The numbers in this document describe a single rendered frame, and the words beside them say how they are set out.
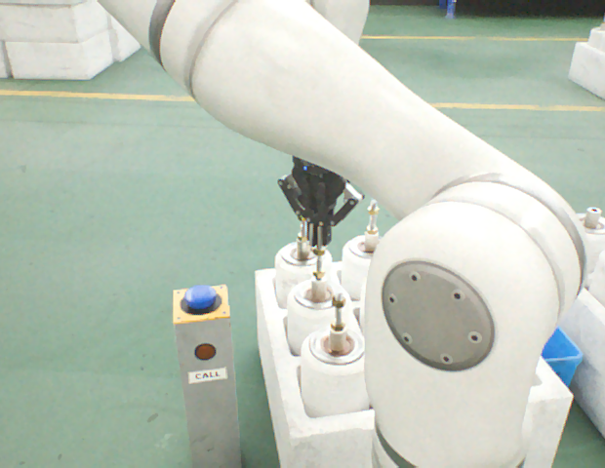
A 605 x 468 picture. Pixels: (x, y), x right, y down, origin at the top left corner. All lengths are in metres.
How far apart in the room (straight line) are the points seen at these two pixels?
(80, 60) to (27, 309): 2.01
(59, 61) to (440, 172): 3.00
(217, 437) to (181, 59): 0.62
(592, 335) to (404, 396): 0.77
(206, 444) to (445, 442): 0.58
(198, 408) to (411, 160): 0.56
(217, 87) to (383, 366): 0.18
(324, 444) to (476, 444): 0.47
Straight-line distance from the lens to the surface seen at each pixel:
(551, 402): 0.87
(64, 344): 1.25
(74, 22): 3.18
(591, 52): 3.16
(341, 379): 0.75
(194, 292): 0.74
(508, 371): 0.28
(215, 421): 0.84
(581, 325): 1.09
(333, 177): 0.74
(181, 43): 0.35
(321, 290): 0.84
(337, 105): 0.33
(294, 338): 0.87
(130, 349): 1.20
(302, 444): 0.77
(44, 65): 3.29
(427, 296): 0.27
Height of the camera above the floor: 0.75
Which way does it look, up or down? 29 degrees down
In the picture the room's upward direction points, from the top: straight up
